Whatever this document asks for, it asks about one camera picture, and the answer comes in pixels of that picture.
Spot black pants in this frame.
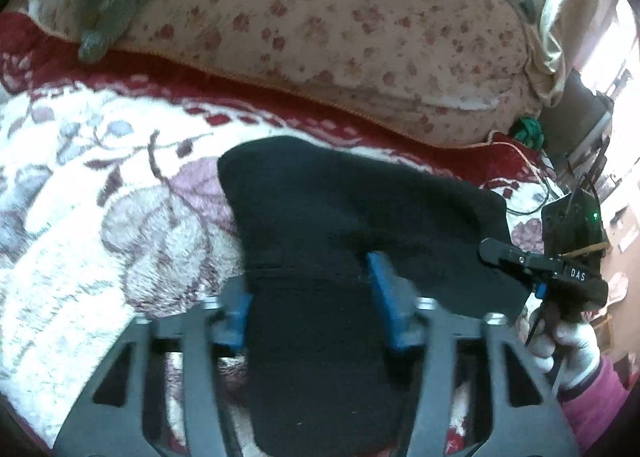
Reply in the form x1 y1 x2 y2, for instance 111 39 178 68
218 136 527 456

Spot right gloved hand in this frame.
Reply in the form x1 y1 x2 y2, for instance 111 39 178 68
527 319 601 393

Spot green cloth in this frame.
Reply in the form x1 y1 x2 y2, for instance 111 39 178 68
509 117 544 151

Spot white red floral blanket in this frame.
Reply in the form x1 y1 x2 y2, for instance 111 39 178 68
1 12 551 455

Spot beige floral quilt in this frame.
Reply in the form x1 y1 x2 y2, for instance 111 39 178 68
15 0 551 145

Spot thin black wire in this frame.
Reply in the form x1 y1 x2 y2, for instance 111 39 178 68
502 176 554 218

